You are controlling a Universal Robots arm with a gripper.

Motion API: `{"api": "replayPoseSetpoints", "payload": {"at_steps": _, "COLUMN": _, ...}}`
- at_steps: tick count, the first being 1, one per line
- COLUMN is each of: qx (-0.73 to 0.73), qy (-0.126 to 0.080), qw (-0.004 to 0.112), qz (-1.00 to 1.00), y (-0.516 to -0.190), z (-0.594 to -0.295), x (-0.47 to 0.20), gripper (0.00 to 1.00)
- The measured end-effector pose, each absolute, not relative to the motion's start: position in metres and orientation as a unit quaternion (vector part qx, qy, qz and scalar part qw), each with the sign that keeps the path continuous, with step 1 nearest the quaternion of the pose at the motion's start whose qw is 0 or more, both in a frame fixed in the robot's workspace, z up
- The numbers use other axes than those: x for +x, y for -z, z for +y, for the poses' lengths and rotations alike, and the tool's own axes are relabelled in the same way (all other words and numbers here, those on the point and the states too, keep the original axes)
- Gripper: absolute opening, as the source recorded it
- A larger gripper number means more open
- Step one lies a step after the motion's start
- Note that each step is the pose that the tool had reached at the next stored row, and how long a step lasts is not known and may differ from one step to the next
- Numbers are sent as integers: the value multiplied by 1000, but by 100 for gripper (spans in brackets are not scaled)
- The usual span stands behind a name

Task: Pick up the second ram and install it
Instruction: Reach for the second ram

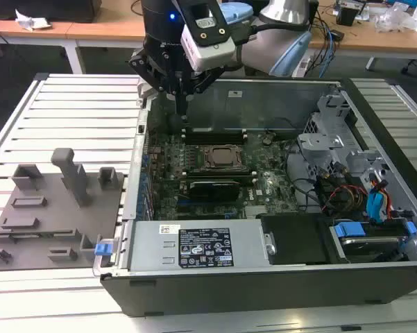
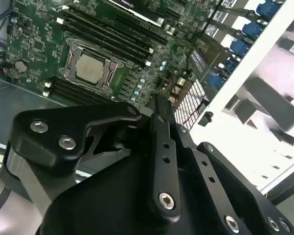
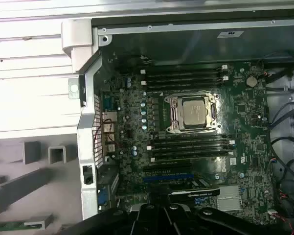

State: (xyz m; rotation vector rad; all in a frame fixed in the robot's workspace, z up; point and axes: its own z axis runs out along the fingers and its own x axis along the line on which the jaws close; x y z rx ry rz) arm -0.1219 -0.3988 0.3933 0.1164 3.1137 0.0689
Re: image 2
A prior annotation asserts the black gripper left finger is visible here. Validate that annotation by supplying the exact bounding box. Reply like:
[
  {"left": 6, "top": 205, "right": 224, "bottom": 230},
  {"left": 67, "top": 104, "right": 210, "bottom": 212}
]
[{"left": 1, "top": 94, "right": 184, "bottom": 220}]

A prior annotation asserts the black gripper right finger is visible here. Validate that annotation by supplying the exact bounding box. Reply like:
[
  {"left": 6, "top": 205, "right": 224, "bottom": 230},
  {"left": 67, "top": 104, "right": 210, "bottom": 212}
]
[{"left": 164, "top": 95, "right": 294, "bottom": 235}]

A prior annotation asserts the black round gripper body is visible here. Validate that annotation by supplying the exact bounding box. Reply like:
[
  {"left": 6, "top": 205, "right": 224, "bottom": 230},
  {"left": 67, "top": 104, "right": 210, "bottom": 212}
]
[{"left": 40, "top": 149, "right": 225, "bottom": 235}]

